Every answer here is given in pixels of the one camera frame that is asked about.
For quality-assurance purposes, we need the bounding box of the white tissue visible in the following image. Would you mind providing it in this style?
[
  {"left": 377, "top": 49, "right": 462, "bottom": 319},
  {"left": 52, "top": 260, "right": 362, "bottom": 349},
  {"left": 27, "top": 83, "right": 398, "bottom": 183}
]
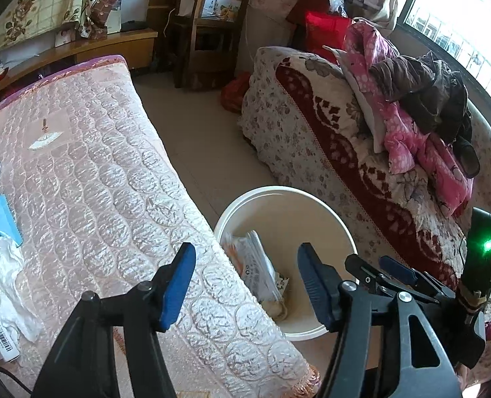
[{"left": 0, "top": 233, "right": 42, "bottom": 343}]

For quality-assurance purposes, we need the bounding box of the white printed plastic bag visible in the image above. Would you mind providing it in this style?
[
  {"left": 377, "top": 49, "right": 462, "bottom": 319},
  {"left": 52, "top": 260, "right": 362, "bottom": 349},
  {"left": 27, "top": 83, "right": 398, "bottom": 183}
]
[{"left": 221, "top": 230, "right": 289, "bottom": 322}]

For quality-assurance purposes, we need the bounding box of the cream plastic trash bucket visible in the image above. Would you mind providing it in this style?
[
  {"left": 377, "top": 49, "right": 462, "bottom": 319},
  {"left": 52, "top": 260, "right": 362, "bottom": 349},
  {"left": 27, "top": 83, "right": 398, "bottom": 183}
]
[{"left": 214, "top": 185, "right": 357, "bottom": 341}]

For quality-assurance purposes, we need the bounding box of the pink polka dot garment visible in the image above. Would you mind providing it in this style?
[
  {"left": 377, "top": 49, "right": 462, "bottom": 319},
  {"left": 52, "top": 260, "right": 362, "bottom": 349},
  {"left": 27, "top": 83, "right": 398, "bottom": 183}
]
[{"left": 340, "top": 20, "right": 474, "bottom": 217}]

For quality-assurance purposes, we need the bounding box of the pink quilted table cover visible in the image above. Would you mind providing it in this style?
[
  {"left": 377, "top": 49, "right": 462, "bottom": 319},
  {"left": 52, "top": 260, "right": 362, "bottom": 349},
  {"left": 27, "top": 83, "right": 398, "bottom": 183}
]
[{"left": 0, "top": 56, "right": 320, "bottom": 397}]

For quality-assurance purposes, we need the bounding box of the dark brown jacket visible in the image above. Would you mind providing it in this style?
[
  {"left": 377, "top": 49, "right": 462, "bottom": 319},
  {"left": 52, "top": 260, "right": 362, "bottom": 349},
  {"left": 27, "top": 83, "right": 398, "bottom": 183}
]
[{"left": 370, "top": 51, "right": 480, "bottom": 179}]

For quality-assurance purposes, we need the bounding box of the floral covered sofa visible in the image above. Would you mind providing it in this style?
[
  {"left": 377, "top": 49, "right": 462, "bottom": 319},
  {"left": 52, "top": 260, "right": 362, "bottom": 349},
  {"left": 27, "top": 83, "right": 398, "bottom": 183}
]
[{"left": 240, "top": 46, "right": 471, "bottom": 288}]

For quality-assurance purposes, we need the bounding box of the red bag on floor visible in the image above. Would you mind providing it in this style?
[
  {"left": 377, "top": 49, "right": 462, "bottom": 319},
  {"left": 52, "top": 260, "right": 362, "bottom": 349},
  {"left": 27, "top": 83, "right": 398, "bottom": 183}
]
[{"left": 220, "top": 71, "right": 251, "bottom": 114}]

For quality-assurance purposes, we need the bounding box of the dark framed window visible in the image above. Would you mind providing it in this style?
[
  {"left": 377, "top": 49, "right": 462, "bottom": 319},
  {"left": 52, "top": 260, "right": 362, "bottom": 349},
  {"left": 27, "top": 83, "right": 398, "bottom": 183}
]
[{"left": 400, "top": 0, "right": 491, "bottom": 99}]

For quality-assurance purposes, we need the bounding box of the wooden tv cabinet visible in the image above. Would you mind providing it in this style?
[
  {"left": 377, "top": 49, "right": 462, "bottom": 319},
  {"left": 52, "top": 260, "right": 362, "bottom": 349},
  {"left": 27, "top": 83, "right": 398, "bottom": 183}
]
[{"left": 0, "top": 29, "right": 158, "bottom": 101}]

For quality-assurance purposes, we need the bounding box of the floral cloth covered television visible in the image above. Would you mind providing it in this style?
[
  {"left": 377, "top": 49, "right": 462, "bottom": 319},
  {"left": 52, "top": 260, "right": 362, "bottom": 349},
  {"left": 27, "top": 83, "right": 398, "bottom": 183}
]
[{"left": 0, "top": 0, "right": 119, "bottom": 49}]

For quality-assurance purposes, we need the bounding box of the dark wooden chair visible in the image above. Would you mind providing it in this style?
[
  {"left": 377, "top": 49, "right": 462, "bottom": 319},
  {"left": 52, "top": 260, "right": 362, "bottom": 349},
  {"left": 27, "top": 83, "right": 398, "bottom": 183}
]
[{"left": 167, "top": 0, "right": 249, "bottom": 90}]

